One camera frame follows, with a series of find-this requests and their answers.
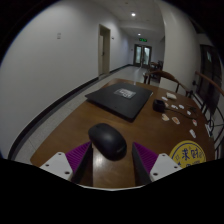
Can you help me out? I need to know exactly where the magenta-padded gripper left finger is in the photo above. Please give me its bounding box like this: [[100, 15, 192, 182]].
[[39, 141, 95, 187]]

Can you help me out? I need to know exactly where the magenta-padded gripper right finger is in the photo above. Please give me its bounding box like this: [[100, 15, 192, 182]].
[[131, 141, 183, 186]]

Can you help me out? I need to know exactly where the black computer mouse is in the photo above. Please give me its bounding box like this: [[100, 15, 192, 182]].
[[87, 122, 128, 162]]

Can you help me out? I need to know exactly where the round yellow mouse pad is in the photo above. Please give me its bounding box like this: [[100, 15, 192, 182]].
[[168, 140, 207, 170]]

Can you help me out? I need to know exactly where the white rectangular card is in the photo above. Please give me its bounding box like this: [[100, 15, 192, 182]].
[[204, 123, 213, 138]]

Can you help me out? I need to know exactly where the small black box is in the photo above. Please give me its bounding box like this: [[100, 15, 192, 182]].
[[152, 99, 166, 113]]

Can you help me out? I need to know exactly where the folded white paper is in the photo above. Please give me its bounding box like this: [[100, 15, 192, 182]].
[[165, 92, 178, 100]]

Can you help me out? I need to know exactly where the black closed laptop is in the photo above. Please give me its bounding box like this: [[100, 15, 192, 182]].
[[84, 82, 154, 122]]

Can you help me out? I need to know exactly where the wooden armchair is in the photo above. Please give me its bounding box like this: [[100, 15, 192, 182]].
[[143, 69, 194, 98]]

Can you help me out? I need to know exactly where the black railing with wooden handrail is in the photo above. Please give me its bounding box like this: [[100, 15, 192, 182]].
[[194, 70, 224, 161]]

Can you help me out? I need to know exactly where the dark framed window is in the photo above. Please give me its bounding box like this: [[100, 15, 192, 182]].
[[199, 44, 223, 108]]

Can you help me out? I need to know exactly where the glass double door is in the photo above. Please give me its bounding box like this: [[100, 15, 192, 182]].
[[133, 44, 153, 69]]

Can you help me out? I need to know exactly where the beige side door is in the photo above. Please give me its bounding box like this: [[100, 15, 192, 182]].
[[98, 23, 112, 77]]

